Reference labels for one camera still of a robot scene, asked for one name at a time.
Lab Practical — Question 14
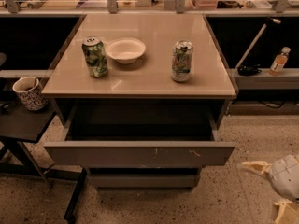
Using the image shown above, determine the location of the dark side table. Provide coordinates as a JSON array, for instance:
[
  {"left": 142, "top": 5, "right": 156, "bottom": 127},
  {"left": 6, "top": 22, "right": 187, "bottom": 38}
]
[{"left": 0, "top": 99, "right": 87, "bottom": 224}]

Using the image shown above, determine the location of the beige top cabinet desk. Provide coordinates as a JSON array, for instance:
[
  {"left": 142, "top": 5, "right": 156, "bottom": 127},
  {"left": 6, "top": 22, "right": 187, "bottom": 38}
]
[{"left": 40, "top": 12, "right": 237, "bottom": 129}]

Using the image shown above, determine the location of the patterned white mug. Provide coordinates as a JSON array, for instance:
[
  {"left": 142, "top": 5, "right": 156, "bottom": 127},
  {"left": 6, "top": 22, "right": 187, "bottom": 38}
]
[{"left": 12, "top": 77, "right": 49, "bottom": 111}]

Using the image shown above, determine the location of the black cable bundle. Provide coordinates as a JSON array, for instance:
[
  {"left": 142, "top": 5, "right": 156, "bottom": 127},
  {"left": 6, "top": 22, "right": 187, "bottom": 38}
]
[{"left": 236, "top": 63, "right": 262, "bottom": 77}]

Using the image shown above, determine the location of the white green soda can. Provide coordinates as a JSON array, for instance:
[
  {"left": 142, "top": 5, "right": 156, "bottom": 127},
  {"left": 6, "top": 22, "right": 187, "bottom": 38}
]
[{"left": 171, "top": 40, "right": 193, "bottom": 82}]

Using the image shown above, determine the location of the white rod with black tip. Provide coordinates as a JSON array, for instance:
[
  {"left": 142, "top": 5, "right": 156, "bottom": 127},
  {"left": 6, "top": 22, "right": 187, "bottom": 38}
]
[{"left": 235, "top": 17, "right": 281, "bottom": 68}]

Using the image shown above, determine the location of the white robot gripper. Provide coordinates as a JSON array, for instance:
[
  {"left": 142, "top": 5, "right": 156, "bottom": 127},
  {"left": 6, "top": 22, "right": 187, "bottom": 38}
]
[{"left": 240, "top": 155, "right": 299, "bottom": 224}]

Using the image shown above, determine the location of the grey top drawer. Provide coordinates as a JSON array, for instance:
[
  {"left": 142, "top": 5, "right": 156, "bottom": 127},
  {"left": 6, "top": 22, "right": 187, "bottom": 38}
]
[{"left": 44, "top": 110, "right": 235, "bottom": 170}]

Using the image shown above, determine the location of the orange drink bottle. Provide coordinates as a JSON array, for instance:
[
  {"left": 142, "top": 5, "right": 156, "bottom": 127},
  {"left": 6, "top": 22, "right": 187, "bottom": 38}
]
[{"left": 269, "top": 47, "right": 291, "bottom": 76}]

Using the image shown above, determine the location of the white paper bowl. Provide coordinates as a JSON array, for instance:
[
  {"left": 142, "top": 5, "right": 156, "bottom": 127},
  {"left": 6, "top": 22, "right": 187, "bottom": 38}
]
[{"left": 105, "top": 38, "right": 146, "bottom": 64}]

